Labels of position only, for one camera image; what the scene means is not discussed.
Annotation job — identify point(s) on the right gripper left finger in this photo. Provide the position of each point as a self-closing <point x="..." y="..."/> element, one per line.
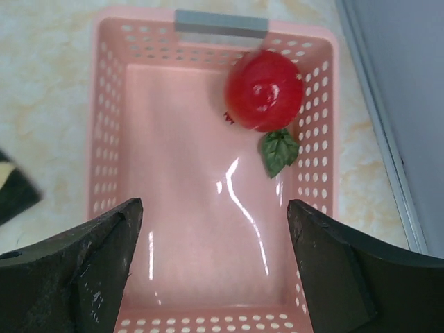
<point x="73" y="281"/>

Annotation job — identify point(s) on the red apple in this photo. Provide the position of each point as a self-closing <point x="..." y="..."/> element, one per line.
<point x="263" y="91"/>

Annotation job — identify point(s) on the pink plastic basket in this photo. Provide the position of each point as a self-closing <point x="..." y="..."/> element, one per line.
<point x="214" y="253"/>

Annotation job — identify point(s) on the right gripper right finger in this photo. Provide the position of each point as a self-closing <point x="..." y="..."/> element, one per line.
<point x="354" y="282"/>

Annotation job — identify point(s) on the loose green leaf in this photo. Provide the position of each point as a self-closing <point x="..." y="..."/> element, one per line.
<point x="278" y="149"/>

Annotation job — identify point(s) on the black floral pillow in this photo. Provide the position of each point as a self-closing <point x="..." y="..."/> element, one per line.
<point x="18" y="192"/>

